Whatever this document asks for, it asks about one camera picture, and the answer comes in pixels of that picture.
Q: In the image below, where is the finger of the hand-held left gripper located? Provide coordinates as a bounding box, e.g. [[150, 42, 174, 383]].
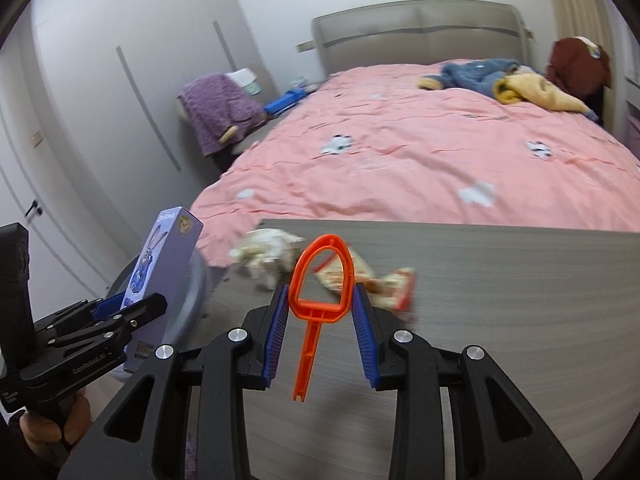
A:
[[35, 295, 127, 335], [49, 293, 169, 350]]

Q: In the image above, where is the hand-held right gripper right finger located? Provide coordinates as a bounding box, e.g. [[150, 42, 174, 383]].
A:
[[351, 282, 583, 480]]

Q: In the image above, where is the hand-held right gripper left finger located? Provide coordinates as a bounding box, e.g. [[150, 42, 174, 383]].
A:
[[57, 284, 291, 480]]

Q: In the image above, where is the orange plastic loop tool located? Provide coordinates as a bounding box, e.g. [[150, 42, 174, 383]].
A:
[[290, 234, 357, 403]]

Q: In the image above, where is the grey perforated plastic bin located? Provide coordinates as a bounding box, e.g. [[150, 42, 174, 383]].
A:
[[107, 255, 213, 383]]

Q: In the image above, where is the purple cartoon print box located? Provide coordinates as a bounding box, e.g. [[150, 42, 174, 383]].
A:
[[121, 206, 205, 373]]

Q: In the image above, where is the person's left hand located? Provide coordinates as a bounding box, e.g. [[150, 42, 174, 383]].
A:
[[20, 391, 94, 460]]

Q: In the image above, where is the crumpled beige snack wrapper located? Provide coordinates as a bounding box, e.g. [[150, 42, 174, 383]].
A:
[[315, 247, 418, 323]]

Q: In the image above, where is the crumpled white tissue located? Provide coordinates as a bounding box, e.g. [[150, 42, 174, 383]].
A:
[[230, 228, 306, 291]]

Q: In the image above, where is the pink printed blanket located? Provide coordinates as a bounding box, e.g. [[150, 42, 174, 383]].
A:
[[190, 62, 640, 268]]

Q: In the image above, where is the beige chair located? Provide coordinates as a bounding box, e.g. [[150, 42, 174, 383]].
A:
[[175, 67, 273, 176]]

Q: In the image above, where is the purple fleece robe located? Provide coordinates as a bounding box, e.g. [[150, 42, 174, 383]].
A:
[[179, 74, 266, 157]]

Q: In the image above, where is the white wardrobe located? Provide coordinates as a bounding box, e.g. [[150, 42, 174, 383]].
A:
[[0, 0, 281, 311]]

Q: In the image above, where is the long blue box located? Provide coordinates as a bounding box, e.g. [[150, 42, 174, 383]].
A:
[[262, 89, 306, 116]]

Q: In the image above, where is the white printed bag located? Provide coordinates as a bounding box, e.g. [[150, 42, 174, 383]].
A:
[[225, 67, 261, 96]]

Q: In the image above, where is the blue fleece pajamas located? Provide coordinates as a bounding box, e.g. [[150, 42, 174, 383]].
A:
[[419, 59, 521, 97]]

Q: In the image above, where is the yellow fleece garment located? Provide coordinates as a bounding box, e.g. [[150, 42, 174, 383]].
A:
[[492, 72, 598, 121]]

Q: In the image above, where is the grey padded headboard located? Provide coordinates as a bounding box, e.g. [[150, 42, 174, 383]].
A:
[[311, 0, 532, 78]]

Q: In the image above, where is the dark red garment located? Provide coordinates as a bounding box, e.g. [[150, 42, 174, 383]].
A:
[[546, 36, 612, 111]]

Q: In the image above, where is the beige curtain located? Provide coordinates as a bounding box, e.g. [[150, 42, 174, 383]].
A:
[[542, 0, 631, 81]]

